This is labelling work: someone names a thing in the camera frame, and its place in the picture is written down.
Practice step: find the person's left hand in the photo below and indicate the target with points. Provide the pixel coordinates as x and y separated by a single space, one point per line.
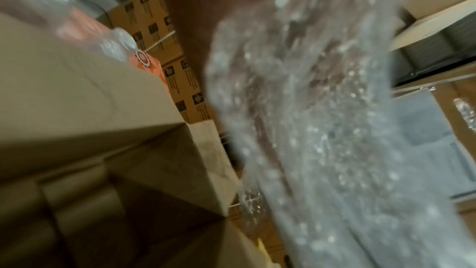
193 2

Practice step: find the small cardboard box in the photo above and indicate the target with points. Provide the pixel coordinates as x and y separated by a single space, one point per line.
89 143

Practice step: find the stack of Crompton cartons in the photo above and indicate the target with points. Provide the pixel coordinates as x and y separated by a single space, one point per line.
163 25

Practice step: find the orange floral tablecloth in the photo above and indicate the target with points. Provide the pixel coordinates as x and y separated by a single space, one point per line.
152 65

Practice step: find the white paper document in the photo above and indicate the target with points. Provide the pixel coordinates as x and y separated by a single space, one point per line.
439 149

